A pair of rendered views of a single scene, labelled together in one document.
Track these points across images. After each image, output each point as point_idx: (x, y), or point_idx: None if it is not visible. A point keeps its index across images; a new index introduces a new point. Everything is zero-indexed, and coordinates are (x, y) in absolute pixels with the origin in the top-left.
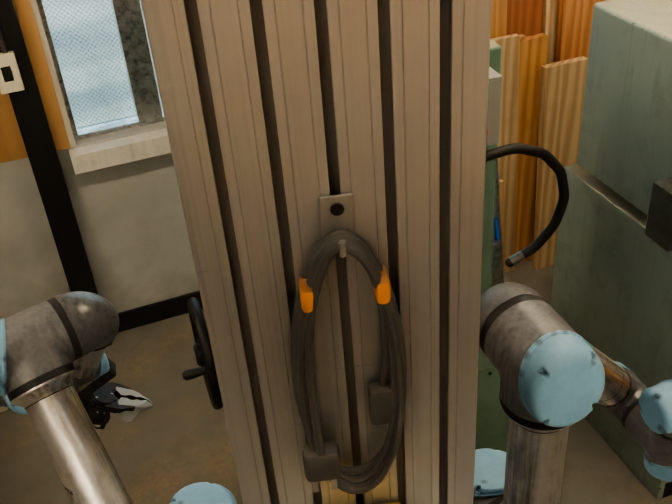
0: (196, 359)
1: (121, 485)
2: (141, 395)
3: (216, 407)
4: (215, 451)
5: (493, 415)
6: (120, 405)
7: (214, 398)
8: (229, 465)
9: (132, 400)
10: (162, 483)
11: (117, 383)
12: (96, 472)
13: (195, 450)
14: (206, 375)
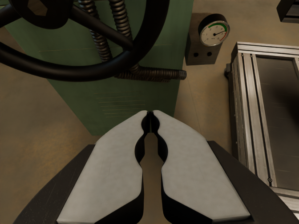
0: (56, 0)
1: None
2: (130, 120)
3: (152, 46)
4: (44, 172)
5: None
6: (251, 203)
7: (166, 15)
8: (62, 165)
9: (171, 145)
10: None
11: (26, 209)
12: None
13: (34, 186)
14: (54, 70)
